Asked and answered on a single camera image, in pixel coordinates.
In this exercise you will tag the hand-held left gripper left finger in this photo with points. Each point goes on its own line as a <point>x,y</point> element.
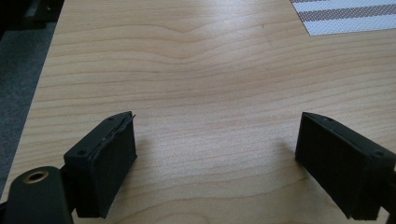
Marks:
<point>101,168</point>

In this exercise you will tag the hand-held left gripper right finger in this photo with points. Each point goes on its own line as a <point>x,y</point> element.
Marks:
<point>336,165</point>

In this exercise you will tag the white brown striped woven placemat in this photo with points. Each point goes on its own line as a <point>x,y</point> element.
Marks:
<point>345,15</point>

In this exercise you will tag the dark furniture base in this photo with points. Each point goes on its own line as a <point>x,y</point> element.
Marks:
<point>29,12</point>

